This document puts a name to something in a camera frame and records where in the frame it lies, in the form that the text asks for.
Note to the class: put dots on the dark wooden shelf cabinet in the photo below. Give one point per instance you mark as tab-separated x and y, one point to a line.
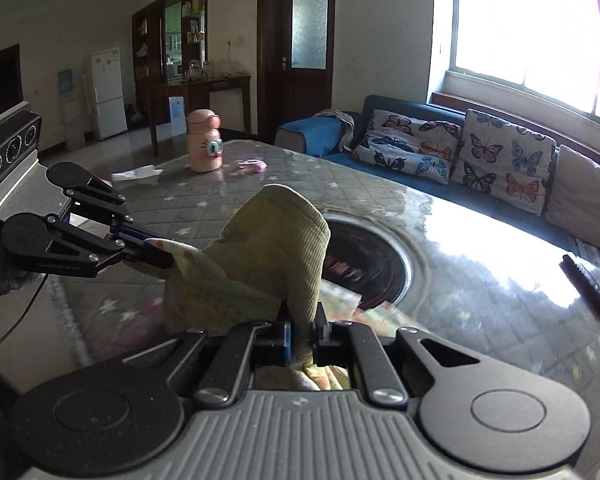
150	45

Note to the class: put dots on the white tissue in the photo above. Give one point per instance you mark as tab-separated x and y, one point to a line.
135	173

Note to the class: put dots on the grey clothing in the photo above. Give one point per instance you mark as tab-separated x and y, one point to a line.
347	122

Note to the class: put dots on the beige cushion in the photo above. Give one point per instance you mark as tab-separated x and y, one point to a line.
587	195

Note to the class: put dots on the large window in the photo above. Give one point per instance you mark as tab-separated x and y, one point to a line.
530	25

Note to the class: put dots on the pink cartoon bottle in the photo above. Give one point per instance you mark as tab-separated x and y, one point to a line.
205	142

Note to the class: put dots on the dark wooden side table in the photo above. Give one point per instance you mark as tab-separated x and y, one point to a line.
200	85

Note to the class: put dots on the butterfly print cushion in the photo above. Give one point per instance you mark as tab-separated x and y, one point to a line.
405	145
505	162

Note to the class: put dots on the person's left hand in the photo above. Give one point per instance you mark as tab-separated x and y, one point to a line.
11	280

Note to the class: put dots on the glass jar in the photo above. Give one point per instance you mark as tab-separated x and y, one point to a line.
192	70

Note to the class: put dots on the black remote control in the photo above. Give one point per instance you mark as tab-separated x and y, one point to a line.
586	285

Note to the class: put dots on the dark wooden glass door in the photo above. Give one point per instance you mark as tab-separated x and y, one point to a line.
275	50

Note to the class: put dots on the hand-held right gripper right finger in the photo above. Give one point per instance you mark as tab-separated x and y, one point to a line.
324	334

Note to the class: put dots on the small pink item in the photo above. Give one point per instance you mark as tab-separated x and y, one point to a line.
251	165

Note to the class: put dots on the round black table hotplate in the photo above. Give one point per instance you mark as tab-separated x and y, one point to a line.
375	260

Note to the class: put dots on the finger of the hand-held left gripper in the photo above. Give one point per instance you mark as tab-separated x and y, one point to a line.
105	206
145	255

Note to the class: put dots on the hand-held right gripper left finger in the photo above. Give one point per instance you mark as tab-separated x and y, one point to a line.
286	339

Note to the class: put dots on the white fridge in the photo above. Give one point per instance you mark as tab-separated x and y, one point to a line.
107	92

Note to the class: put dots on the blue sofa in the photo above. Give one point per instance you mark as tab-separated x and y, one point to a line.
400	106

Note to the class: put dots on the blue cloth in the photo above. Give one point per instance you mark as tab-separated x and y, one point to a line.
317	136

